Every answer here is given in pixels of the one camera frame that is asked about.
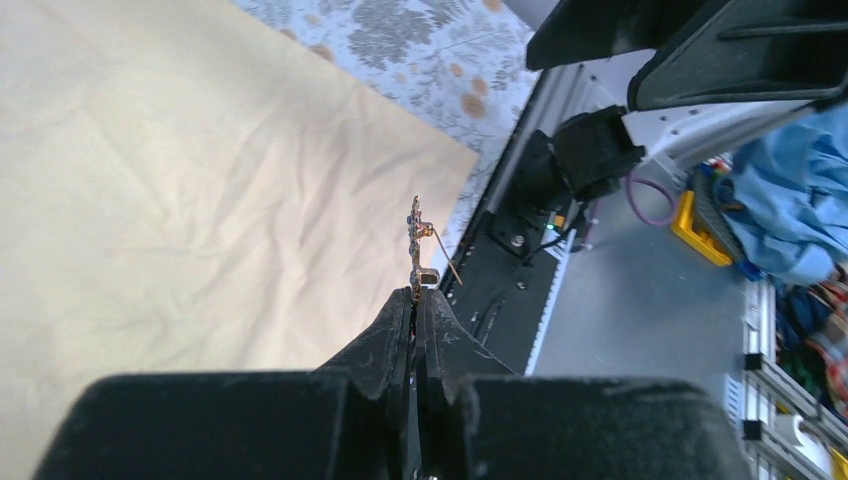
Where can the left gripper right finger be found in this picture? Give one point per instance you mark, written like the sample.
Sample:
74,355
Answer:
479,420

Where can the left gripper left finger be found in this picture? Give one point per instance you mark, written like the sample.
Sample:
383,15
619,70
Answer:
347,419

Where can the gold brooch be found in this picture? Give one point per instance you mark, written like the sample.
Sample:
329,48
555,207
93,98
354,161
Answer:
420,276

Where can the yellow shirt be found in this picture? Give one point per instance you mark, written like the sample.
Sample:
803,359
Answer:
184,188

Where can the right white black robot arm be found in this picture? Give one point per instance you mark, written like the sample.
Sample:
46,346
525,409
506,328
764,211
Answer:
787,58

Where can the yellow plastic crate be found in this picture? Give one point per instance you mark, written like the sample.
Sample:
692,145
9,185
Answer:
698,238

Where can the floral patterned table mat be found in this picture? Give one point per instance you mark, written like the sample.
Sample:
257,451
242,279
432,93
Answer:
459,66

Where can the blue cloth pile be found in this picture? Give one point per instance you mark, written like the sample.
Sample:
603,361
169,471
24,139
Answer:
785,198

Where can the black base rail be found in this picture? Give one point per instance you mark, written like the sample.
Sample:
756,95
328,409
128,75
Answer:
503,260

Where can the grey slotted cable duct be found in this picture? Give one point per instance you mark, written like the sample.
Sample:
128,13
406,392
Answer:
561,253

